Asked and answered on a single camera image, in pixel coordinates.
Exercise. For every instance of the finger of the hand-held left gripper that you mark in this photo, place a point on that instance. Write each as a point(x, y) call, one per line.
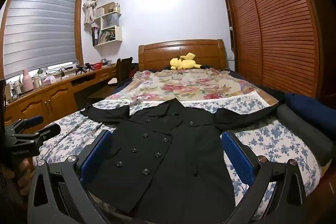
point(32, 121)
point(48, 130)

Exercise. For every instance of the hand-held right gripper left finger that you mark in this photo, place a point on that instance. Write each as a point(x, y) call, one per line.
point(95, 157)

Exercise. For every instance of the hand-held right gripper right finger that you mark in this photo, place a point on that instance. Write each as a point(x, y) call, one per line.
point(237, 158)

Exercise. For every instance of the black coat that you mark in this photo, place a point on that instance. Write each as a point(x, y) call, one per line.
point(170, 161)

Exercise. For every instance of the person's left hand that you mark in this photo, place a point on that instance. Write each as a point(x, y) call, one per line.
point(25, 171)

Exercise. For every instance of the wooden desk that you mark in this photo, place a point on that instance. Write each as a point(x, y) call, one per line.
point(39, 103)

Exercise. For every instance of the pink bottle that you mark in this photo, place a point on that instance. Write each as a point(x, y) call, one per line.
point(27, 82)

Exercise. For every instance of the blue floral bed sheet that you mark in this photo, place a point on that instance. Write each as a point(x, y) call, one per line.
point(275, 140)

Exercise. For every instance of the pink tissue box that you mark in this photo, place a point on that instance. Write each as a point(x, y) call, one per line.
point(49, 80)

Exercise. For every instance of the folded grey garment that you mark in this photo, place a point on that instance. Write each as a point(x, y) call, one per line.
point(307, 137)

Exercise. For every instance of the white cushion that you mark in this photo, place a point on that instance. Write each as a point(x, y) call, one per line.
point(113, 81)

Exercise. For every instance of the red basket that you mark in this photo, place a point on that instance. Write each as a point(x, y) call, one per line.
point(97, 65)

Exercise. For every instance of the folded navy garment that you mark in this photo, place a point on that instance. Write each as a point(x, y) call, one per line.
point(309, 108)

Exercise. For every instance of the grey pot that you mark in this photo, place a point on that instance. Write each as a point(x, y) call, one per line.
point(105, 61)

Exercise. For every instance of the red floral blanket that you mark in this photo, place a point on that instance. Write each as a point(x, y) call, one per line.
point(183, 87)

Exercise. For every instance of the dark chair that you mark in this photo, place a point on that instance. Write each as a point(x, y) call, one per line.
point(123, 69)

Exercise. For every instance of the grey window blind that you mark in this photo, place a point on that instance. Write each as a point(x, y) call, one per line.
point(39, 27)

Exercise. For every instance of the yellow plush toy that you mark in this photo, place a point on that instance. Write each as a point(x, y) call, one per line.
point(183, 62)

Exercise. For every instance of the wooden bed headboard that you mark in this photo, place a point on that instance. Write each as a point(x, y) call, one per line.
point(157, 54)

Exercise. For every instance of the beige tied curtain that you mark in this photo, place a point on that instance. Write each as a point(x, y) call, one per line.
point(90, 6)

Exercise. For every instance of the wooden louvered wardrobe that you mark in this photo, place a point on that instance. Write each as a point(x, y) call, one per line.
point(278, 24)

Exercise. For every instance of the wooden window frame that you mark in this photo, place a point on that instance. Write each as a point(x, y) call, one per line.
point(78, 29)

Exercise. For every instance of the white wall shelf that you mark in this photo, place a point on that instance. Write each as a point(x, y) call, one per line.
point(115, 35)

